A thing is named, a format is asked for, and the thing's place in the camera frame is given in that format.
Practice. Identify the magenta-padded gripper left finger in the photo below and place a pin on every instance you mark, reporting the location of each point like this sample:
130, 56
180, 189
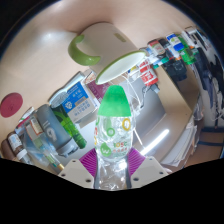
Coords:
76, 171

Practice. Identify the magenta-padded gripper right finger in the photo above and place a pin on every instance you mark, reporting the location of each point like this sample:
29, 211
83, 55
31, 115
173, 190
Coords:
150, 170

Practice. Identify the clear green-capped drink bottle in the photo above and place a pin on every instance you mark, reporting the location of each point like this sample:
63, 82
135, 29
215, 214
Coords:
113, 133

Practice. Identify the white LED light bar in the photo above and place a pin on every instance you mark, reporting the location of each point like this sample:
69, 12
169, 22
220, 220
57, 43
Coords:
155, 141

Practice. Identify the grey thermos flask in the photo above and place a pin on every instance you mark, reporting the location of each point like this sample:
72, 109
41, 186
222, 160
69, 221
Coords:
53, 131

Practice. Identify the blue and white carton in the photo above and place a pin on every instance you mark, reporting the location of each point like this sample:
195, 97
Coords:
80, 103

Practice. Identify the white tube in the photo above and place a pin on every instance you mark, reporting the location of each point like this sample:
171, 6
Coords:
58, 99

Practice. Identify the magenta carton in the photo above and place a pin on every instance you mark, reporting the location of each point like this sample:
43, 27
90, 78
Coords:
98, 90

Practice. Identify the red and white bottle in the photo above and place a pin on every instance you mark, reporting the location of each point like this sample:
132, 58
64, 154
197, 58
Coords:
147, 74

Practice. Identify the small green bottle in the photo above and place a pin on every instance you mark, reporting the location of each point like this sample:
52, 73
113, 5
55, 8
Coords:
190, 56

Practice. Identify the small white bottle blue cap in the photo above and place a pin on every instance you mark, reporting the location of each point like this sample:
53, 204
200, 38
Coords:
173, 40

